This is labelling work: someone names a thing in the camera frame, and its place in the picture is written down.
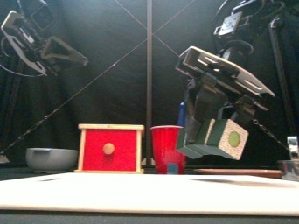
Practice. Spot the green toy sushi roll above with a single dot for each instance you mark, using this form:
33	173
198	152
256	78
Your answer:
222	140

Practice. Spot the pink wooden plate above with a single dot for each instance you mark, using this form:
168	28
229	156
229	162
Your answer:
238	172

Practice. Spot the white cutting board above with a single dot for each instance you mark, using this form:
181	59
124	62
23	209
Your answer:
150	194

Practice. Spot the black toy knife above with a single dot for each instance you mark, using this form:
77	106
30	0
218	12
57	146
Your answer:
49	179

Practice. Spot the red plastic cup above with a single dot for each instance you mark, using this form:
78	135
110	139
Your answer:
168	150

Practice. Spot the shiny metal object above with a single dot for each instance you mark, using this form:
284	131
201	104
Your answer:
292	163

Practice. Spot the wooden box with red front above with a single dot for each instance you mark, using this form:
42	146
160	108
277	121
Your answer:
110	148

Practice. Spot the grey bowl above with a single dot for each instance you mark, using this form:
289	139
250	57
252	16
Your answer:
52	159

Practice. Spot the black vertical frame pole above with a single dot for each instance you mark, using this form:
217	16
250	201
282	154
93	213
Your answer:
149	81

